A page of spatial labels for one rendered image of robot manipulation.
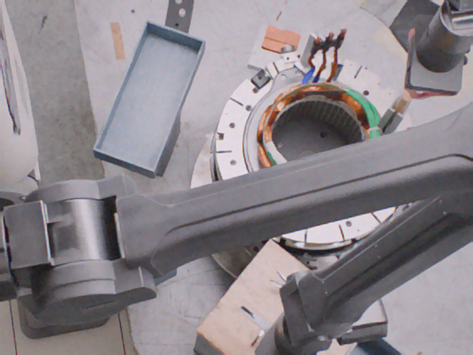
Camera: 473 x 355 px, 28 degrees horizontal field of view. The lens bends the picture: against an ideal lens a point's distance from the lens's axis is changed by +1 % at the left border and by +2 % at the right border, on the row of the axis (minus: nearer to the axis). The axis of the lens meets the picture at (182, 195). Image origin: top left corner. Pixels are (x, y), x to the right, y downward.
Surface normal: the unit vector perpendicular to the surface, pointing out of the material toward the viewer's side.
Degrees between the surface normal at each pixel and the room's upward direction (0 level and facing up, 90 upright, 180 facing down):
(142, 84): 0
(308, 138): 0
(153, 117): 0
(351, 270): 68
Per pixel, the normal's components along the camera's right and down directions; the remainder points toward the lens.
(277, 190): -0.24, -0.34
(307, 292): -0.91, 0.01
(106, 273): 0.57, -0.42
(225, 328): 0.02, -0.26
